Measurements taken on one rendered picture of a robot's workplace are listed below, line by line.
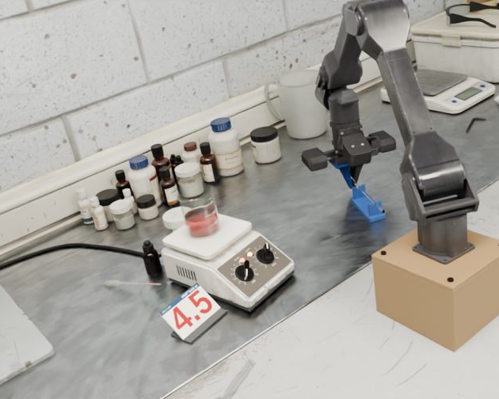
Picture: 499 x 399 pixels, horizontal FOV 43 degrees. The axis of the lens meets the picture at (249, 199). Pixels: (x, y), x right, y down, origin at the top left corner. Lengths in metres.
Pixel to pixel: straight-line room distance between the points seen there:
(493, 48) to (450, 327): 1.10
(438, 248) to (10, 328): 0.72
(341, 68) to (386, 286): 0.43
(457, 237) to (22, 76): 0.94
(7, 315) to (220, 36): 0.85
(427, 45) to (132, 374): 1.36
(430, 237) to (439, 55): 1.11
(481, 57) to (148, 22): 0.92
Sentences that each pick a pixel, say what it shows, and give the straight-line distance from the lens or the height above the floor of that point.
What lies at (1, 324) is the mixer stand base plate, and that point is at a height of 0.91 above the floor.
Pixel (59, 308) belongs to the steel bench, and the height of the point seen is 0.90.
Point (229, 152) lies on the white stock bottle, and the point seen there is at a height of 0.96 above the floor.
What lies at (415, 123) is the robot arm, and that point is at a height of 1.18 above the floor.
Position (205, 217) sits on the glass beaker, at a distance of 1.08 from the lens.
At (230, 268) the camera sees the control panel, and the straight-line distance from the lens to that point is 1.06.
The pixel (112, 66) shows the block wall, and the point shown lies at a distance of 1.51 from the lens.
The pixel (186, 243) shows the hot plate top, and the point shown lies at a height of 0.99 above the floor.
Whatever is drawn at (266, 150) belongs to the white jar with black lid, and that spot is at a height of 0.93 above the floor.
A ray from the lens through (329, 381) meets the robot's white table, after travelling 0.92.
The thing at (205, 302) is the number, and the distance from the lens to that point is 1.07.
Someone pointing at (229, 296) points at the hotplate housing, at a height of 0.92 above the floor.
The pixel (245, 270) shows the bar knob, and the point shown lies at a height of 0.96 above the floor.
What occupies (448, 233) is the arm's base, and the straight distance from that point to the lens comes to 0.92.
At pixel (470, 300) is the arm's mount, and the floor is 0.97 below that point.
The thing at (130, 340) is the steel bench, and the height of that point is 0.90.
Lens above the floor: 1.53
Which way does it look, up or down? 27 degrees down
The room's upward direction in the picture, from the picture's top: 11 degrees counter-clockwise
